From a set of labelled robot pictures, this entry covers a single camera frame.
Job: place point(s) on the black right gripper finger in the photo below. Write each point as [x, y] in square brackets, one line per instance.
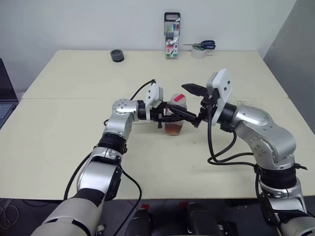
[198, 119]
[194, 89]

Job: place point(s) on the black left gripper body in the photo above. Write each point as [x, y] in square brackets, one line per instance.
[155, 115]

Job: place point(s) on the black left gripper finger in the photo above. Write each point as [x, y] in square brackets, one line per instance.
[183, 113]
[172, 119]

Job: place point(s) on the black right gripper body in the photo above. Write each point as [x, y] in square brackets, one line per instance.
[214, 98]

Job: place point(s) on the clear bottle with red tape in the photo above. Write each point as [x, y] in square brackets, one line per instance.
[175, 129]

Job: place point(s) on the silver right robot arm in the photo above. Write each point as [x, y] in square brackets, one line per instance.
[261, 127]

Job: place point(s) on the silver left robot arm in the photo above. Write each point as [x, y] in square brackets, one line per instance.
[115, 110]

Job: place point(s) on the white tape roll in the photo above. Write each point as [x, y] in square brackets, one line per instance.
[198, 53]

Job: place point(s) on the coloured marker pen box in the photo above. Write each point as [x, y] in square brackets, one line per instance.
[172, 37]

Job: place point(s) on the black round puck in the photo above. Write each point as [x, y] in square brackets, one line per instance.
[117, 55]

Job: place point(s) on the dark rounded shape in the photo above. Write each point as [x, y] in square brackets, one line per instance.
[201, 218]
[141, 222]

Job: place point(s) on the dark laptop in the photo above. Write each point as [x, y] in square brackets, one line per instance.
[6, 98]

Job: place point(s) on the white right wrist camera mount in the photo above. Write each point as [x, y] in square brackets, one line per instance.
[222, 83]

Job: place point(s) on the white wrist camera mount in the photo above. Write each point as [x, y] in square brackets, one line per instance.
[153, 94]
[222, 83]

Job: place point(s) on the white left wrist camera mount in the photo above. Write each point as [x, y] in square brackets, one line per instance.
[153, 94]

